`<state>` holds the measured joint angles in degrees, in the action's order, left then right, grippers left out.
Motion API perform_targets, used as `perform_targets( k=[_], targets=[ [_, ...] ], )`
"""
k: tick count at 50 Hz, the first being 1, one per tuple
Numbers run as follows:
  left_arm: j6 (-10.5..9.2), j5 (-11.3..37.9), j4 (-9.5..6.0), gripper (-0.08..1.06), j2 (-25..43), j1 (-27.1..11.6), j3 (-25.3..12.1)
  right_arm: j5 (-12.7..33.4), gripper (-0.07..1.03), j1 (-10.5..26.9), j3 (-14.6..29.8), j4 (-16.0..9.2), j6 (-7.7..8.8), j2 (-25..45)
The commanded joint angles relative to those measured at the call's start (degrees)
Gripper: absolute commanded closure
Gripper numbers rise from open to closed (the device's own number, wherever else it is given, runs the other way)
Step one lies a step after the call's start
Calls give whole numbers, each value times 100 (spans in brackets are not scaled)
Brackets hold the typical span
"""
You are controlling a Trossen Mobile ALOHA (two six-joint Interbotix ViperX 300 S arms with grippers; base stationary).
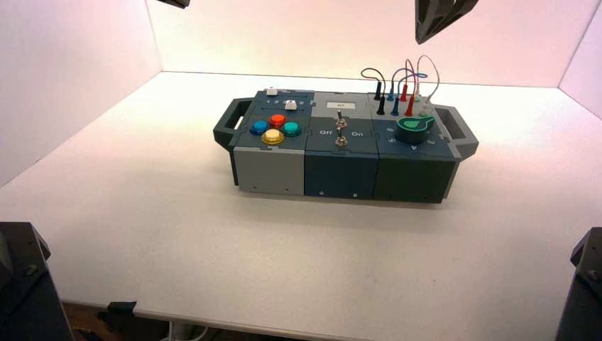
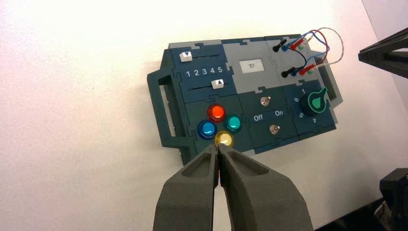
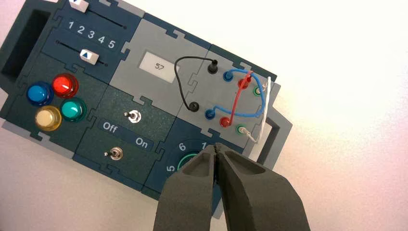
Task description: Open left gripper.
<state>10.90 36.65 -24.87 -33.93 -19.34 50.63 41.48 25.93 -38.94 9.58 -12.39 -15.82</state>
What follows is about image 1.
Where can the black banana plug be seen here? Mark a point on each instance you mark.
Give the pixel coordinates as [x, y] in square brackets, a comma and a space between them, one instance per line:
[377, 91]
[381, 107]

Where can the white paper label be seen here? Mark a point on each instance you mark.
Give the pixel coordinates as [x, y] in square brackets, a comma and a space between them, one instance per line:
[342, 104]

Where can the white banana plug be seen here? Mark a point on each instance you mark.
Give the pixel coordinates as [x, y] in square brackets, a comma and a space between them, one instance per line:
[425, 109]

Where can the blue banana plug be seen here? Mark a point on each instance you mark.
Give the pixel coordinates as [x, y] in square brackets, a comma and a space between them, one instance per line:
[395, 107]
[391, 92]

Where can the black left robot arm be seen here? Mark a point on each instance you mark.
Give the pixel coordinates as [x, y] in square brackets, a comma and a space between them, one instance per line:
[28, 292]

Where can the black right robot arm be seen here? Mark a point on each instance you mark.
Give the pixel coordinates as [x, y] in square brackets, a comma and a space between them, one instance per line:
[583, 301]

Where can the modular grey blue control box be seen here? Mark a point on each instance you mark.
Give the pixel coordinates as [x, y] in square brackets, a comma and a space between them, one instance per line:
[341, 174]

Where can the small black overhead bracket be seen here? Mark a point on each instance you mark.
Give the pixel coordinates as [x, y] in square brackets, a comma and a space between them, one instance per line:
[176, 3]

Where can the blue arcade push button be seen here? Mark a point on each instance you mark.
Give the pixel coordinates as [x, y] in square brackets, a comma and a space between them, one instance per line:
[259, 127]

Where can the yellow arcade push button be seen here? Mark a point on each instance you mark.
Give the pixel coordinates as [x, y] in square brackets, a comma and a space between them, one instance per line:
[273, 137]

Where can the red arcade push button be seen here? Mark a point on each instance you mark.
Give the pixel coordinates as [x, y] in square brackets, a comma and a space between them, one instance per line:
[277, 121]

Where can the green arcade push button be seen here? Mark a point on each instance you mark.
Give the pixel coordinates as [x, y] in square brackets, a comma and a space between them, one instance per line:
[291, 128]

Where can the metal toggle switch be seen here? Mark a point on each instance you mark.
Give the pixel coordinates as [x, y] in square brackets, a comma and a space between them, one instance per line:
[341, 139]
[339, 121]

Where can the red banana plug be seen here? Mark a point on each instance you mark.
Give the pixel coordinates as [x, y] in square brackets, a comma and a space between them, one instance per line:
[409, 107]
[404, 93]

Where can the green rotary selector knob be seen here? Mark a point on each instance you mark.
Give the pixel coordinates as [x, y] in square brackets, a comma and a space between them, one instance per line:
[410, 133]

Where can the black table edge clamp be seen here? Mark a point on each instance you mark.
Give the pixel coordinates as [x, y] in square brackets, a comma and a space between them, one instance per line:
[121, 308]

